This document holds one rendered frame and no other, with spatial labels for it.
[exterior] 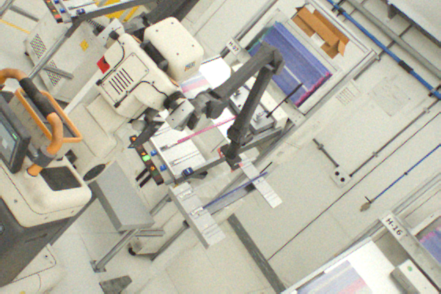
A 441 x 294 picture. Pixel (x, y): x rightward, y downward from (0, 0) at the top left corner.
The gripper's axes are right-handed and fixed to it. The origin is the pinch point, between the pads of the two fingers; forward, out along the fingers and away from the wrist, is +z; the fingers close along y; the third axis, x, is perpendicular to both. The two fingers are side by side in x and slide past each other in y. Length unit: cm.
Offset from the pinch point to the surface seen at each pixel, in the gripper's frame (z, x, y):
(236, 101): 10, -36, 36
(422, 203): -3, -76, -69
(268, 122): 7.9, -41.9, 14.1
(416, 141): 73, -192, -29
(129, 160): 70, 20, 60
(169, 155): 19.3, 15.2, 26.8
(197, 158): 17.6, 3.3, 17.7
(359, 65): -26, -90, 7
